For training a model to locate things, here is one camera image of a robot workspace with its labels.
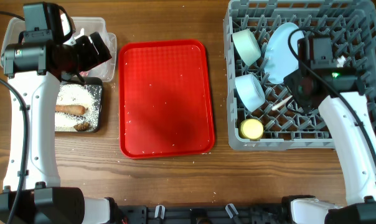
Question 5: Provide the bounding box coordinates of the white plastic spoon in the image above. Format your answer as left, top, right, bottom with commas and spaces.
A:
271, 96, 292, 111

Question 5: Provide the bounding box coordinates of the large light blue plate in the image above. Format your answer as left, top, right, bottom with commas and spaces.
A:
264, 22, 299, 85

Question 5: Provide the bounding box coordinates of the white rice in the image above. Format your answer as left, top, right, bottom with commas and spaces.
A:
54, 83, 102, 131

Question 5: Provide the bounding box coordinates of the small light blue bowl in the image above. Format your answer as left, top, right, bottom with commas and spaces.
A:
235, 74, 265, 113

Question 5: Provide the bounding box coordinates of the brown carrot-shaped root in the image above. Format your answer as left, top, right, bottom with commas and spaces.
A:
55, 105, 86, 116

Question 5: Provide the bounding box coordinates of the yellow plastic cup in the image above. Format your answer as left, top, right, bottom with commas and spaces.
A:
239, 119, 264, 140

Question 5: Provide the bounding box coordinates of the brown food scrap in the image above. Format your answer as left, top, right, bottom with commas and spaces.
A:
73, 121, 90, 131

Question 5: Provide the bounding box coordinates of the green bowl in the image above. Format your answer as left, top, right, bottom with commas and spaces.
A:
232, 29, 261, 66

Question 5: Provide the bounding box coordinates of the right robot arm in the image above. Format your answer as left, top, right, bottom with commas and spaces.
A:
284, 32, 376, 223

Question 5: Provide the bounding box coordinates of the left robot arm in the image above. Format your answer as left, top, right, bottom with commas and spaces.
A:
0, 2, 123, 223

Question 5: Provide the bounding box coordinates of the grey dishwasher rack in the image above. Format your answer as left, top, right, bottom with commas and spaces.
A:
223, 1, 376, 151

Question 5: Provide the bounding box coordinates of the clear plastic bin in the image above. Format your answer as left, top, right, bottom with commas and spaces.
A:
0, 17, 117, 82

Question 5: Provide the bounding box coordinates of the black plastic tray bin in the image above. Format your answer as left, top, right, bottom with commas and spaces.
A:
52, 76, 104, 134

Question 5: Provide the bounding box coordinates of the red serving tray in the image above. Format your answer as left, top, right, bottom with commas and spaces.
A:
118, 39, 215, 159

